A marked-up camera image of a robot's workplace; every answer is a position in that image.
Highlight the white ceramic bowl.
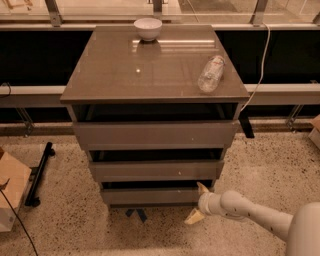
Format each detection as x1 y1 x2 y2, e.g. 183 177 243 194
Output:
134 18 162 41

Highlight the white cable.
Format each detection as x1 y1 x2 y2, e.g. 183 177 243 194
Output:
239 23 272 113

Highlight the black cable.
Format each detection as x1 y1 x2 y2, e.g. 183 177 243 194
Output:
0 189 39 256

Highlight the grey bottom drawer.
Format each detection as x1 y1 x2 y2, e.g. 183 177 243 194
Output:
101 189 200 205

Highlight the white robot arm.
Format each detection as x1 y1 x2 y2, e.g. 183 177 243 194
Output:
185 182 320 256

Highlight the grey middle drawer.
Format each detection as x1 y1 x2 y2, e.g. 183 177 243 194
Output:
89 160 224 182

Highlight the grey drawer cabinet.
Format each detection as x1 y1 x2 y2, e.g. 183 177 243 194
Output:
61 25 249 214

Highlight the grey top drawer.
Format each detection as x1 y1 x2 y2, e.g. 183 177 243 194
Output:
73 121 239 150

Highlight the cardboard box left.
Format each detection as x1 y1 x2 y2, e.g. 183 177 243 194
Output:
0 148 31 232

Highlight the cardboard box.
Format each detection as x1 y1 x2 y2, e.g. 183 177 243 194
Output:
308 114 320 149
0 148 31 232

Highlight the cardboard box right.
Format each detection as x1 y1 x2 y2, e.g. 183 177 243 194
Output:
308 114 320 149

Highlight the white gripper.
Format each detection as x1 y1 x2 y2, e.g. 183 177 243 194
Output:
184 182 223 225

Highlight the clear plastic bottle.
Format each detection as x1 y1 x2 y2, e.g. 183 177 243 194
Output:
198 55 225 93

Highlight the black stand leg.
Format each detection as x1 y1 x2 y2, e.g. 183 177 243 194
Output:
25 142 55 207

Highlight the grey drawer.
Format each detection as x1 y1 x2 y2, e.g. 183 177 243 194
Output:
89 160 224 182
101 189 200 205
73 121 239 150

